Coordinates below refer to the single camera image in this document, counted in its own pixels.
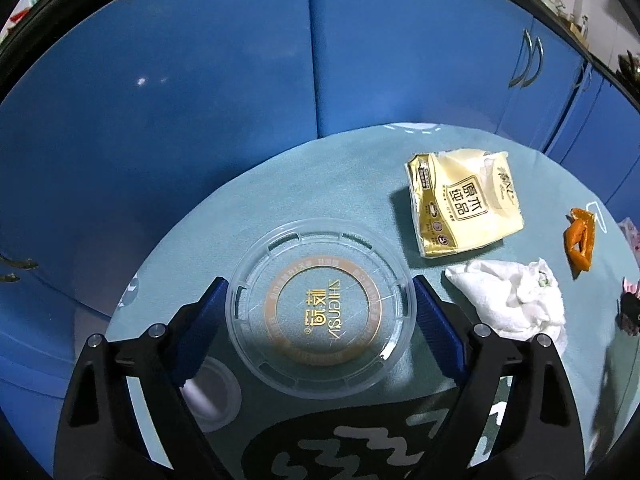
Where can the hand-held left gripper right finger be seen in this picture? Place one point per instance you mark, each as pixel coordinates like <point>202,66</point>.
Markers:
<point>435,330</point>

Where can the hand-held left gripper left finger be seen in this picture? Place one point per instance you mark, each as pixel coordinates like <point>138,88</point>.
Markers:
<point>200,325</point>

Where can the orange peel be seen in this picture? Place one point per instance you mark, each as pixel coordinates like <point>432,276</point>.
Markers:
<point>580,245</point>

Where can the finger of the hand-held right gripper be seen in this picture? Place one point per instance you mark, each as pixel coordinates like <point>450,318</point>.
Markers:
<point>631,310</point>

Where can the white tissue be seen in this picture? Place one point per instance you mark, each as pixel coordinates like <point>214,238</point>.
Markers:
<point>520,300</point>

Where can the white bottle cap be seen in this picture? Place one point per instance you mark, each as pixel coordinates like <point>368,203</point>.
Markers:
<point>220,395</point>

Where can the teal printed tablecloth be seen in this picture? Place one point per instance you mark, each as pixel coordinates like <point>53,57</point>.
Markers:
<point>325,185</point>

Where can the gold tissue packet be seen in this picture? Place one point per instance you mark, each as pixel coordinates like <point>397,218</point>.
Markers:
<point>465,205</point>

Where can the clear plastic lid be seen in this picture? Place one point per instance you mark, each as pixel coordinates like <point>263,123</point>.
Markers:
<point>320,310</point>

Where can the blue base cabinets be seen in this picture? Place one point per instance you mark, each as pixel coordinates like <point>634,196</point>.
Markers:
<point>200,85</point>

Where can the pink paper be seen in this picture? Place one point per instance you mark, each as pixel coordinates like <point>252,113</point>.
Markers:
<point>632,237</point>

